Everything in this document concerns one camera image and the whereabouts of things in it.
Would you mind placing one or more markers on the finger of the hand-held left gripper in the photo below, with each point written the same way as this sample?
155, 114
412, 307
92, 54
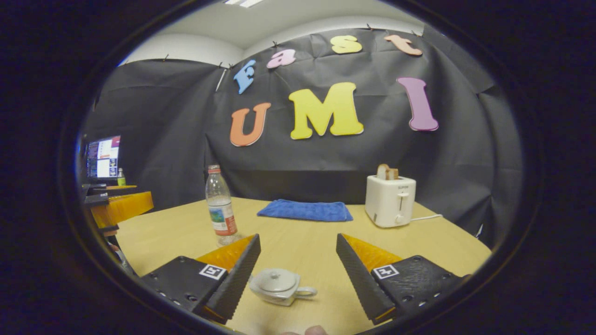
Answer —
123, 207
98, 195

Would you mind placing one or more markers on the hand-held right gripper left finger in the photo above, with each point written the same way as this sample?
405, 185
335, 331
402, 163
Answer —
237, 284

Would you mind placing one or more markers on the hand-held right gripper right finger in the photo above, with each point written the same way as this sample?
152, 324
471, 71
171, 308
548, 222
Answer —
361, 284

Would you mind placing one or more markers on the white teacup lid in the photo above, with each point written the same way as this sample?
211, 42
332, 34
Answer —
278, 281

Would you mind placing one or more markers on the white teacup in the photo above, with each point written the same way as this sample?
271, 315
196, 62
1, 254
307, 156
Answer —
279, 298

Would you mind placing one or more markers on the clear plastic water bottle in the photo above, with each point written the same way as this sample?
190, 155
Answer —
221, 209

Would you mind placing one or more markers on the green bottle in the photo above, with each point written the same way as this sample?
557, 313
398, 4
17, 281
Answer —
121, 179

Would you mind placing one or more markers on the computer monitor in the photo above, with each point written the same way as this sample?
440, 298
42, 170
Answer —
103, 158

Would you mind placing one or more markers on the white toaster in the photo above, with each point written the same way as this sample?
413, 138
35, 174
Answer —
389, 202

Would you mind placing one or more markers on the blue cloth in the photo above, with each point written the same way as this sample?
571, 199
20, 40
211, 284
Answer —
305, 210

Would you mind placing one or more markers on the bread slice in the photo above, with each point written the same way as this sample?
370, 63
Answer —
386, 172

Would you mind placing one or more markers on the black backdrop cloth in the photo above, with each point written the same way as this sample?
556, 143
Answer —
326, 158

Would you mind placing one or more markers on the ceiling light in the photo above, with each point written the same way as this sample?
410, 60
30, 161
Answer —
244, 2

